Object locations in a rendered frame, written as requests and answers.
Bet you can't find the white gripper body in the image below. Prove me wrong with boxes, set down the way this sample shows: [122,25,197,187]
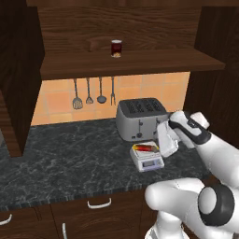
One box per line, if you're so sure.
[156,119,180,159]

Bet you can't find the red and yellow bar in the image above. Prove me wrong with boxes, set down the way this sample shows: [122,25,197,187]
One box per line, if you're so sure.
[133,143,160,154]

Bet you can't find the white digital scale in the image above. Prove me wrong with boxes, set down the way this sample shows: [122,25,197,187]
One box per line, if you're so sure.
[129,141,165,173]

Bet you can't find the dark wooden cabinet door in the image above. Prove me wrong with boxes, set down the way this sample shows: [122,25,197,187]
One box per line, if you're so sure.
[183,5,239,149]
[0,0,47,159]

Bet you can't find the silver four-slot toaster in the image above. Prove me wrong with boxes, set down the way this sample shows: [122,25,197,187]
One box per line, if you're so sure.
[115,97,172,143]

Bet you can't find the grey meat fork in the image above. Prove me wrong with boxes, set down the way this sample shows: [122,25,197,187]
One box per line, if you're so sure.
[109,76,117,107]

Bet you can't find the dark wooden drawer front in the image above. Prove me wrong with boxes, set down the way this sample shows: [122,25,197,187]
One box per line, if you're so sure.
[0,204,52,239]
[49,190,148,219]

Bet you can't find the grey ladle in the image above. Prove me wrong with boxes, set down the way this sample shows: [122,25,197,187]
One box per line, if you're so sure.
[96,77,107,105]

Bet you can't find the grey small slotted turner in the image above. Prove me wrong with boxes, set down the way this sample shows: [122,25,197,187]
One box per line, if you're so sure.
[85,77,94,105]

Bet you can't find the grey slotted spatula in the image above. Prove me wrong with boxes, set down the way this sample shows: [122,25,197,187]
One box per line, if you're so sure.
[72,77,84,110]

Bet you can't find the dark red can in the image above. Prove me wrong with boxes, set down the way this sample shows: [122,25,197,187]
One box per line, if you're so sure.
[110,39,123,59]

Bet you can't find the dark wooden cupboard door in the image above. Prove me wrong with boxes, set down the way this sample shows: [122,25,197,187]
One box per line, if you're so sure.
[51,214,142,239]

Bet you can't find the dark wooden wall cabinet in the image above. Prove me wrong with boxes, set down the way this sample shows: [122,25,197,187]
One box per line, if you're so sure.
[25,0,227,81]

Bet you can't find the white curved drawer handle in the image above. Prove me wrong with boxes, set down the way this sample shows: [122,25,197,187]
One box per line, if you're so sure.
[86,197,113,210]
[0,213,13,227]

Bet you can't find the white curved door handle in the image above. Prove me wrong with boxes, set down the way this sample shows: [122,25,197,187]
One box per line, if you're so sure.
[61,221,69,239]

